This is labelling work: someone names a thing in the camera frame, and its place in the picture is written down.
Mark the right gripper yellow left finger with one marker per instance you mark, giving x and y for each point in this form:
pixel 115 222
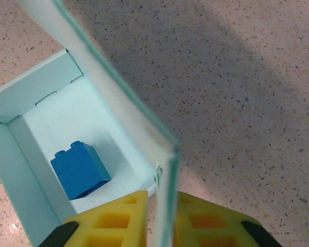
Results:
pixel 110 221

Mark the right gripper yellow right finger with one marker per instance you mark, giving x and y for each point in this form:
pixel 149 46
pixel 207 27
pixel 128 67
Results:
pixel 211 223

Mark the light teal paper box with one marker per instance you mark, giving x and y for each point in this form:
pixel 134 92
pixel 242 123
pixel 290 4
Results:
pixel 74 113

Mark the blue toy brick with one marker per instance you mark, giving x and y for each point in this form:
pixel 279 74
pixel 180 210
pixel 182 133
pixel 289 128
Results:
pixel 79 169

